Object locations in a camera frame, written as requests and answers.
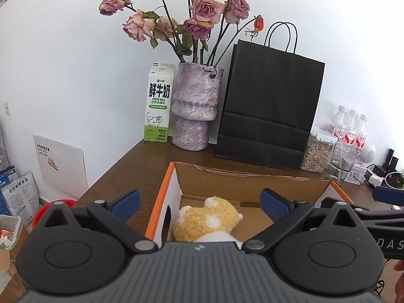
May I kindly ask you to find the yellow and white plush toy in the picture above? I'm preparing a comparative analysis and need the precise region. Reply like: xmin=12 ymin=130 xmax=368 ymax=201
xmin=172 ymin=196 xmax=244 ymax=250

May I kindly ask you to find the blue pet food bag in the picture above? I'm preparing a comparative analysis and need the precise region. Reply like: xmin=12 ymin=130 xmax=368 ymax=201
xmin=0 ymin=165 xmax=17 ymax=193

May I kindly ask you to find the white pet food bag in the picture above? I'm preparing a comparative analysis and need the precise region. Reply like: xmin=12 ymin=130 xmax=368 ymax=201
xmin=1 ymin=171 xmax=40 ymax=219

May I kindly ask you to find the person's right hand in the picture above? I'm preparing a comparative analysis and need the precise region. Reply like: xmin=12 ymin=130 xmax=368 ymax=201
xmin=394 ymin=257 xmax=404 ymax=303

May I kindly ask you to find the black paper bag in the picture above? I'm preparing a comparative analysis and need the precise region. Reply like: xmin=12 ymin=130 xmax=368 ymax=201
xmin=215 ymin=22 xmax=325 ymax=171

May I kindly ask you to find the black upright device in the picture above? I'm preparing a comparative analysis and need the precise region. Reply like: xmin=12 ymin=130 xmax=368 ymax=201
xmin=383 ymin=148 xmax=399 ymax=173

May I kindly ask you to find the white plug charger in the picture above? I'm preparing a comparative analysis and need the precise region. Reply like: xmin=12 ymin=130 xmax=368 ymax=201
xmin=364 ymin=172 xmax=384 ymax=187

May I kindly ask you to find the purple mottled vase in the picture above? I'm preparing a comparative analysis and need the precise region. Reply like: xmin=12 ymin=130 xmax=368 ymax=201
xmin=171 ymin=61 xmax=224 ymax=150

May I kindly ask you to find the bunch of dried roses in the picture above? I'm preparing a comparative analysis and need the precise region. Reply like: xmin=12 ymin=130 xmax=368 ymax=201
xmin=99 ymin=0 xmax=264 ymax=66

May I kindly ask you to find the white and green milk carton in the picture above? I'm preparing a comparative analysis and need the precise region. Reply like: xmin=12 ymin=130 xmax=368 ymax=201
xmin=144 ymin=62 xmax=176 ymax=143

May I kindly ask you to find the white panel with sticker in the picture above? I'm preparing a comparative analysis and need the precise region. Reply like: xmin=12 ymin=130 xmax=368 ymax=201
xmin=33 ymin=134 xmax=89 ymax=201

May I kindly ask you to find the red round object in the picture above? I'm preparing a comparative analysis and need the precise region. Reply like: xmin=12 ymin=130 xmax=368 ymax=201
xmin=32 ymin=200 xmax=78 ymax=232

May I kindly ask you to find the clear drinking glass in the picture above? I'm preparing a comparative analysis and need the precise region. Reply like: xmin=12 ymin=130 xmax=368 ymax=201
xmin=326 ymin=143 xmax=362 ymax=185

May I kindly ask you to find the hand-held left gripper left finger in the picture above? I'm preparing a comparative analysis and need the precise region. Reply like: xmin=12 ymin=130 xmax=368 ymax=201
xmin=32 ymin=189 xmax=159 ymax=255

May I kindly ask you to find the clear container of seeds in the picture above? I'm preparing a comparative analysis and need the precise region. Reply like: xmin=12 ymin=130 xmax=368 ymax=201
xmin=299 ymin=127 xmax=338 ymax=173

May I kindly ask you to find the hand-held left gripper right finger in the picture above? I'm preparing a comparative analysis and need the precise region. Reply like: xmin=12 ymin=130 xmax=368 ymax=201
xmin=241 ymin=188 xmax=367 ymax=255

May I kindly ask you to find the red and orange cardboard box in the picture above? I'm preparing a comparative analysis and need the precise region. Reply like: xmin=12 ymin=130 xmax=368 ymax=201
xmin=145 ymin=162 xmax=355 ymax=250

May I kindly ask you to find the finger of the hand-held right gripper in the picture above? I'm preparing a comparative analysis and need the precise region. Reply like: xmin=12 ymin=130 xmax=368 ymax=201
xmin=372 ymin=186 xmax=404 ymax=205
xmin=317 ymin=196 xmax=404 ymax=228

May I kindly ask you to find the clear plastic tub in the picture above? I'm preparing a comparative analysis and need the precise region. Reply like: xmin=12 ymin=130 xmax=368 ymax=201
xmin=0 ymin=215 xmax=24 ymax=252

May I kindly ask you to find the white round speaker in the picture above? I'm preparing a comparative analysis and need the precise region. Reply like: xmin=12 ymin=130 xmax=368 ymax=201
xmin=360 ymin=143 xmax=377 ymax=165

